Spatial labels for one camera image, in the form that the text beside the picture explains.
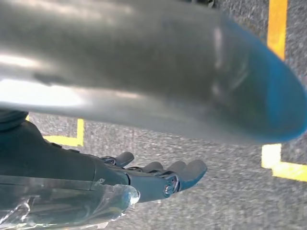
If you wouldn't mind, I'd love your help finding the yellow floor tape square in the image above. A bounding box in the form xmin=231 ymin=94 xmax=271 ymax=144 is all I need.
xmin=25 ymin=115 xmax=85 ymax=148
xmin=261 ymin=0 xmax=307 ymax=183

